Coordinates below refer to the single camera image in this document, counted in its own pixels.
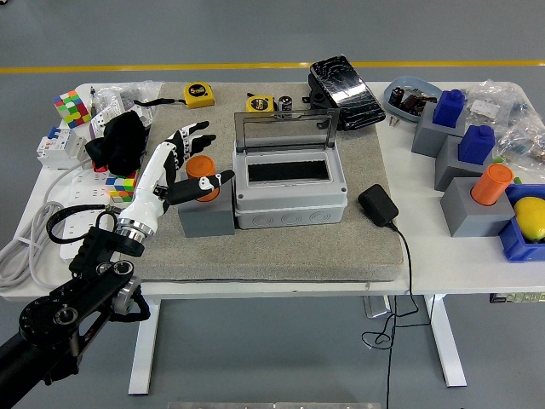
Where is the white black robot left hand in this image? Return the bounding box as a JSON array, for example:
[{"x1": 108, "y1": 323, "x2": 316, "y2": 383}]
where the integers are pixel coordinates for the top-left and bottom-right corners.
[{"x1": 120, "y1": 120, "x2": 237, "y2": 229}]

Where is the orange cylinder battery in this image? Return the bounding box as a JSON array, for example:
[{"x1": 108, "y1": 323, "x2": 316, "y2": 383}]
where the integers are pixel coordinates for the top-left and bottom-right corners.
[
  {"x1": 186, "y1": 155, "x2": 221, "y2": 202},
  {"x1": 470, "y1": 164, "x2": 514, "y2": 207}
]

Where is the smoked clear hinged box lid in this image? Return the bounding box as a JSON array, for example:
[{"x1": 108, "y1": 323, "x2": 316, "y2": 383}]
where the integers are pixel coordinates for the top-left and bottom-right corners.
[{"x1": 233, "y1": 108, "x2": 341, "y2": 153}]

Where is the grey plastic junction box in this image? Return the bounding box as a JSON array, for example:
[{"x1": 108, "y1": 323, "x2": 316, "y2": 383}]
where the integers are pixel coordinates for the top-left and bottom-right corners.
[{"x1": 232, "y1": 140, "x2": 349, "y2": 230}]

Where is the silver box under table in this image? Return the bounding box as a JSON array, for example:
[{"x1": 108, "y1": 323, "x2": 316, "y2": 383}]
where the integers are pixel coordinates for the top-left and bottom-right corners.
[{"x1": 362, "y1": 293, "x2": 399, "y2": 319}]

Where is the multicolour puzzle cube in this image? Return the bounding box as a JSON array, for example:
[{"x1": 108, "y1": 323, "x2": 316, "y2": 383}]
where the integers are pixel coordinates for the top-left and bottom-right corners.
[
  {"x1": 105, "y1": 170, "x2": 140, "y2": 205},
  {"x1": 52, "y1": 89, "x2": 92, "y2": 129}
]

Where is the black cloth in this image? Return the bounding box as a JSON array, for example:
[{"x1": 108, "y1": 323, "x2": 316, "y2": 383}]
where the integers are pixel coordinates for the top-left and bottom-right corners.
[{"x1": 83, "y1": 112, "x2": 149, "y2": 178}]

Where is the white power strip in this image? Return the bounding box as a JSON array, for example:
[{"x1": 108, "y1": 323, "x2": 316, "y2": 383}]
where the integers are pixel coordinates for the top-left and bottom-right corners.
[{"x1": 59, "y1": 169, "x2": 141, "y2": 262}]

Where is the grey block with round hole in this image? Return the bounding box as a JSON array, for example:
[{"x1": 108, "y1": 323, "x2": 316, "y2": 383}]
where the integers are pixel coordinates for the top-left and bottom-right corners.
[{"x1": 177, "y1": 176, "x2": 237, "y2": 239}]

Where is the white socket purple package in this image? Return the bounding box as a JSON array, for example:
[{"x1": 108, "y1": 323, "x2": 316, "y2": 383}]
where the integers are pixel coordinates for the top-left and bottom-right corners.
[{"x1": 88, "y1": 104, "x2": 124, "y2": 140}]

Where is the clear bag of small parts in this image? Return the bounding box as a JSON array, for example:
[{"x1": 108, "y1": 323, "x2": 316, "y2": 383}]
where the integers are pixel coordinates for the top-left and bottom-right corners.
[{"x1": 91, "y1": 79, "x2": 165, "y2": 129}]

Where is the white circuit breaker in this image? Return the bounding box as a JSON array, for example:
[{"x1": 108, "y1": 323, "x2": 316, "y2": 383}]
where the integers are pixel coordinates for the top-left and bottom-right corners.
[{"x1": 35, "y1": 126, "x2": 93, "y2": 170}]

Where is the grey-brown table mat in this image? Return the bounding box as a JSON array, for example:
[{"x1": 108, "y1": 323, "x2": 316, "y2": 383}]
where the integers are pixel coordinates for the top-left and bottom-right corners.
[{"x1": 120, "y1": 81, "x2": 404, "y2": 283}]

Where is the white table leg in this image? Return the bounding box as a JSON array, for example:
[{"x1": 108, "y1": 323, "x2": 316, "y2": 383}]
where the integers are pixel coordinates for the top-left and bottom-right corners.
[
  {"x1": 422, "y1": 293, "x2": 468, "y2": 389},
  {"x1": 127, "y1": 299, "x2": 162, "y2": 396}
]

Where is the black glossy case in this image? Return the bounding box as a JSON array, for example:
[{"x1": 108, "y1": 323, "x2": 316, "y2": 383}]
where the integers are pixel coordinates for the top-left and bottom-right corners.
[{"x1": 302, "y1": 55, "x2": 387, "y2": 132}]

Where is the black power adapter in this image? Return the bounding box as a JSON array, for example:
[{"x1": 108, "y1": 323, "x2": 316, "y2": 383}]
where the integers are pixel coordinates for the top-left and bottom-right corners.
[{"x1": 357, "y1": 183, "x2": 399, "y2": 227}]

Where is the light blue oval tray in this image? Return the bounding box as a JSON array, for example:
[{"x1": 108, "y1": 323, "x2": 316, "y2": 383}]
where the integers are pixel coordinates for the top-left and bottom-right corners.
[{"x1": 383, "y1": 75, "x2": 444, "y2": 124}]

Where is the brown capacitor in tray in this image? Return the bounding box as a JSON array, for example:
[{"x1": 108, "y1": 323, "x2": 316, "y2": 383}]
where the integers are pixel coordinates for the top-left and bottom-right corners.
[{"x1": 402, "y1": 94, "x2": 427, "y2": 117}]

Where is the grey block holder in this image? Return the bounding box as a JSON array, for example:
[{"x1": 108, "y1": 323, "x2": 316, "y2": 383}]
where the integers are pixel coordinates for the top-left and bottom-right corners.
[
  {"x1": 410, "y1": 103, "x2": 468, "y2": 158},
  {"x1": 439, "y1": 176, "x2": 515, "y2": 239},
  {"x1": 433, "y1": 135, "x2": 497, "y2": 192}
]

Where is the blue plastic block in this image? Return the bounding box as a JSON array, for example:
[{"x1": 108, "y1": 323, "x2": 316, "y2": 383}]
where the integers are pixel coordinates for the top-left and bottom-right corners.
[
  {"x1": 457, "y1": 124, "x2": 496, "y2": 166},
  {"x1": 432, "y1": 89, "x2": 468, "y2": 128}
]

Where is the blue plastic bin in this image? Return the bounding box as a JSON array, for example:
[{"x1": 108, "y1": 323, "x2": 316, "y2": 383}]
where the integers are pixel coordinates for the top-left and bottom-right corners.
[{"x1": 497, "y1": 182, "x2": 545, "y2": 264}]

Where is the yellow lemon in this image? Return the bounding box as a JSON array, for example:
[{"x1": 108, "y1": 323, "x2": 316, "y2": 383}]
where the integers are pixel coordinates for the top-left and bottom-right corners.
[{"x1": 513, "y1": 196, "x2": 545, "y2": 245}]

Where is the yellow tape measure with strap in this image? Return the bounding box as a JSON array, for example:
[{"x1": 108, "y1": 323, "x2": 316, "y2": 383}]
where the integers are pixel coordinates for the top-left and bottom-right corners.
[{"x1": 132, "y1": 81, "x2": 216, "y2": 109}]

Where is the grey-white coiled cable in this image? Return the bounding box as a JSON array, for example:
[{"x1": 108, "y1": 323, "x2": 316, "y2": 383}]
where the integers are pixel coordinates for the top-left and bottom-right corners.
[{"x1": 0, "y1": 160, "x2": 93, "y2": 293}]

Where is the black adapter cord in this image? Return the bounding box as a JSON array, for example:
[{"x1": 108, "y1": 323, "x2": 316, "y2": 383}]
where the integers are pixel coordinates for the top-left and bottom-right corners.
[{"x1": 361, "y1": 221, "x2": 421, "y2": 409}]

